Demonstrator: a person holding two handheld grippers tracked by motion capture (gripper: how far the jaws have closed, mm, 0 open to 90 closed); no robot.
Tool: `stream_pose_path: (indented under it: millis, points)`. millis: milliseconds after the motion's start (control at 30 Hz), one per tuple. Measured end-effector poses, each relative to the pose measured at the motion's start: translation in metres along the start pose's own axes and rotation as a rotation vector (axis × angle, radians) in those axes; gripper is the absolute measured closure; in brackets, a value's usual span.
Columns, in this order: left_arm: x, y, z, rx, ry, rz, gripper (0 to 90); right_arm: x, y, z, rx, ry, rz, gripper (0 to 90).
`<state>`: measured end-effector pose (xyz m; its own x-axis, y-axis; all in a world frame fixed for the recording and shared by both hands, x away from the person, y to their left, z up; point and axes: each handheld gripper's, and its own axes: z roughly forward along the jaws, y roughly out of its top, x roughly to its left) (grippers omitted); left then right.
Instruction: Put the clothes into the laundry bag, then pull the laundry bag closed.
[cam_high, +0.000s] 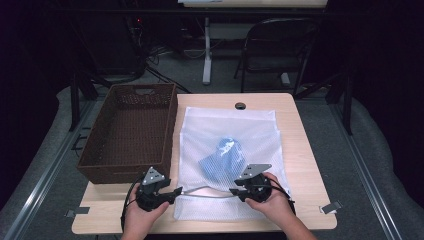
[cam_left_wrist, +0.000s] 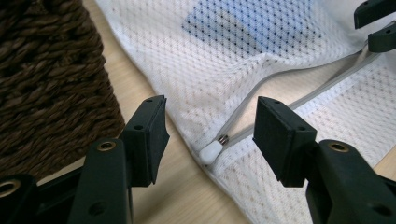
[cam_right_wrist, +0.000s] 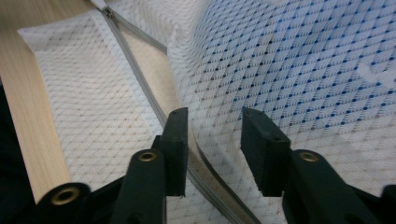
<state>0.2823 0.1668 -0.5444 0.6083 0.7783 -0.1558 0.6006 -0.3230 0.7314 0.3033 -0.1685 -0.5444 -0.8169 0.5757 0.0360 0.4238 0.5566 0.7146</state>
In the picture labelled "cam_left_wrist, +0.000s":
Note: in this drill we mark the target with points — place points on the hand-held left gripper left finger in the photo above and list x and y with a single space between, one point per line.
143 149

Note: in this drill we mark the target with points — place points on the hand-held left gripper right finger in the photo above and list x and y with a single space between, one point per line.
286 146

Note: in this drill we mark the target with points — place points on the brown woven basket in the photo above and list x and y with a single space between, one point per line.
46 87

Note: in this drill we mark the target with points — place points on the white mesh laundry bag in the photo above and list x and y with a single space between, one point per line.
193 81

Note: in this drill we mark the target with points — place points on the blue printed garment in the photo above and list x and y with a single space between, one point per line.
249 25

